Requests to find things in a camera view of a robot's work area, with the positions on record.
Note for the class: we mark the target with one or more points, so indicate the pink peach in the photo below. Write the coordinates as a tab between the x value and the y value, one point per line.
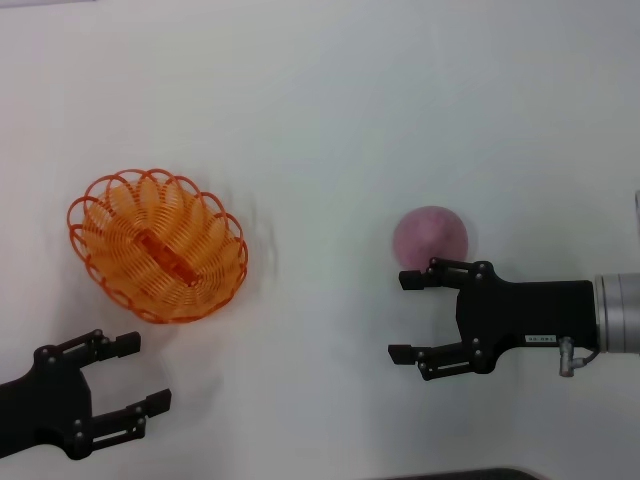
425	235

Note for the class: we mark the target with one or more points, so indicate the orange plastic woven basket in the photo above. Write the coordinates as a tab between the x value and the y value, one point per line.
165	255

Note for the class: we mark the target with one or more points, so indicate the dark rounded robot base edge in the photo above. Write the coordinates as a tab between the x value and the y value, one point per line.
475	474

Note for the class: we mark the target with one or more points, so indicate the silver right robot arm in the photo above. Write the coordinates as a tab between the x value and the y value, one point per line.
620	315

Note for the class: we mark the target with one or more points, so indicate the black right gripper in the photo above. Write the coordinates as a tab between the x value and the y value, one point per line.
525	315

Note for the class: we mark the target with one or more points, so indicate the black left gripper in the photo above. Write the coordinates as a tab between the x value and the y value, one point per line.
47	400

